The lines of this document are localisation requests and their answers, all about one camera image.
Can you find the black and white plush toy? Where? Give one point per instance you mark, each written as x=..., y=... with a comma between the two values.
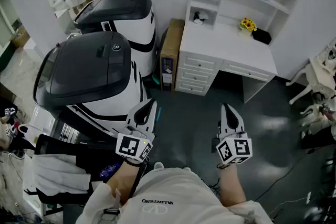
x=199, y=17

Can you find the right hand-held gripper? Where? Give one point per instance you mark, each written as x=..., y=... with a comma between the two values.
x=235, y=149

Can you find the person's white shoe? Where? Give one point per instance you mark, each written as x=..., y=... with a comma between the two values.
x=158, y=165
x=187, y=168

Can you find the black chair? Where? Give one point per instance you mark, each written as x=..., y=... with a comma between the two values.
x=60, y=144

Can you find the black box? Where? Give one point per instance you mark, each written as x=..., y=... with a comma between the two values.
x=262, y=36

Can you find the white desk with shelves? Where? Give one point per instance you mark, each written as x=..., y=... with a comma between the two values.
x=244, y=5

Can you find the blue printed packet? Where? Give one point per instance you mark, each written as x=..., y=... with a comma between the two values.
x=109, y=170

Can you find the small white desk drawer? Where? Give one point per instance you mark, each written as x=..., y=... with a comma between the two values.
x=207, y=60
x=202, y=75
x=197, y=86

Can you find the spare hand-held gripper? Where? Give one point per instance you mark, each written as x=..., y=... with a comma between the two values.
x=9, y=131
x=10, y=112

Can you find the white carved chair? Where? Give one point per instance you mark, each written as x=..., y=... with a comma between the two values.
x=313, y=112
x=315, y=73

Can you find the person's white shirt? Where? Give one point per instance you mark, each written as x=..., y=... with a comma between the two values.
x=170, y=191

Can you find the tall brown cardboard carton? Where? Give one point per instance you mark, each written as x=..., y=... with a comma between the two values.
x=172, y=42

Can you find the black wristband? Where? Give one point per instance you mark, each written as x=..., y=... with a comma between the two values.
x=131, y=163

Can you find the white cloth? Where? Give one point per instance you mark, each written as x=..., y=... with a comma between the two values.
x=60, y=173

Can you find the yellow flowers in pot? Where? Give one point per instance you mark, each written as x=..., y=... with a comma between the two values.
x=248, y=25

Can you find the white black-topped service robot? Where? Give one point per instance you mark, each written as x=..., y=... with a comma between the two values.
x=136, y=29
x=84, y=65

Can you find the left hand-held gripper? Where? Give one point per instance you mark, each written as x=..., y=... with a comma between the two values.
x=128, y=145

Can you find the person's left forearm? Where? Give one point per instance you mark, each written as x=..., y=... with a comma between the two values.
x=120, y=181

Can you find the wide white desk drawer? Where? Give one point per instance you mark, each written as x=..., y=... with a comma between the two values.
x=249, y=70

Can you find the person's right forearm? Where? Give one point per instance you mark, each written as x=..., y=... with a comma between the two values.
x=233, y=186

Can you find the white wooden desk with drawers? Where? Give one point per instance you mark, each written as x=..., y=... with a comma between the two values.
x=223, y=44

